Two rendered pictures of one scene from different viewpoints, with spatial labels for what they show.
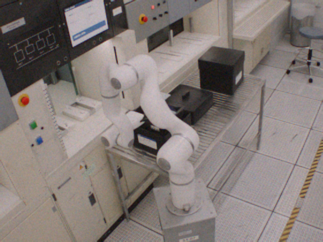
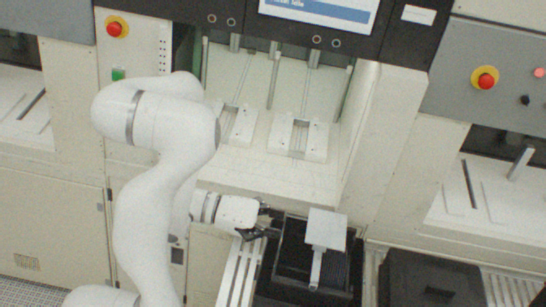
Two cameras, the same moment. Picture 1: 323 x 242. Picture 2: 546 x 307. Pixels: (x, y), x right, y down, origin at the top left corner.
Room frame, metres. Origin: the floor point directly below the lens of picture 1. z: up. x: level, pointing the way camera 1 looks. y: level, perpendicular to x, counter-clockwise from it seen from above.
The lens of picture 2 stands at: (0.97, -0.60, 2.02)
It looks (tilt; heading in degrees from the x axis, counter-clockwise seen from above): 40 degrees down; 52
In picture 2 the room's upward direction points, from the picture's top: 11 degrees clockwise
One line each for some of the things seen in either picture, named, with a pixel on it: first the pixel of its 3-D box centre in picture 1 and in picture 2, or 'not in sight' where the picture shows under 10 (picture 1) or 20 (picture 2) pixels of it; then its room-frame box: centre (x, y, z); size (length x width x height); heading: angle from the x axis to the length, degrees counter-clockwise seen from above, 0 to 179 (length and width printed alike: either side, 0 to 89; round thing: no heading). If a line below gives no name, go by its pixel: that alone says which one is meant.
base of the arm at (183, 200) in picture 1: (183, 189); not in sight; (1.12, -0.07, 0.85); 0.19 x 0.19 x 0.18
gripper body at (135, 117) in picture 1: (131, 120); (235, 214); (1.47, 0.15, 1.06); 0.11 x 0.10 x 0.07; 139
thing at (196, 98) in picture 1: (186, 101); (434, 300); (1.97, -0.20, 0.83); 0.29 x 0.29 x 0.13; 50
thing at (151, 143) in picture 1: (161, 129); (306, 283); (1.65, 0.00, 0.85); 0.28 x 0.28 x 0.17; 49
